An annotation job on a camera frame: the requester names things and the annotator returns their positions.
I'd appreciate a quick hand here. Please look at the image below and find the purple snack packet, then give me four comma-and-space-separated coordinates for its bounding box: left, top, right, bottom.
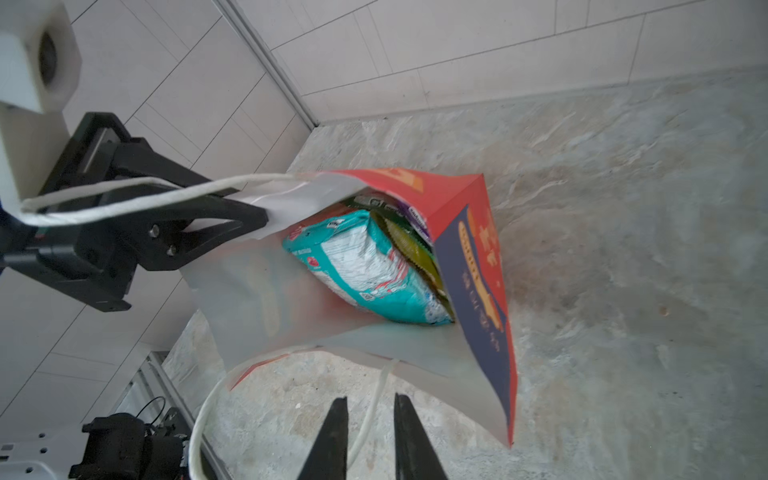
353, 189, 432, 245

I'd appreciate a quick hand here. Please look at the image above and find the yellow green snack packet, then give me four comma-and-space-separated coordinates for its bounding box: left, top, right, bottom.
371, 209, 455, 321

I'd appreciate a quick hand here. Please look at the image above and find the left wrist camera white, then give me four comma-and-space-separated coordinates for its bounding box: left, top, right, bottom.
1, 1, 81, 212

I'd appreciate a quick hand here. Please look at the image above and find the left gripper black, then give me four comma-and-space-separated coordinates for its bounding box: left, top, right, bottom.
1, 113, 268, 312

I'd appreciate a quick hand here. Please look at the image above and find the teal snack packet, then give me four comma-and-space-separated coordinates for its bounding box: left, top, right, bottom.
282, 204, 452, 326

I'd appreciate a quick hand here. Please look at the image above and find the red paper gift bag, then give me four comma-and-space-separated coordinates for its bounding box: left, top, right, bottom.
12, 168, 518, 446

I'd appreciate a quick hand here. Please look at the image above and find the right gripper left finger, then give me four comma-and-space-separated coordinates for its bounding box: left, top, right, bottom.
297, 397, 349, 480

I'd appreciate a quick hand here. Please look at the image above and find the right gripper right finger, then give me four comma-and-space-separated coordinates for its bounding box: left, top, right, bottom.
394, 393, 448, 480

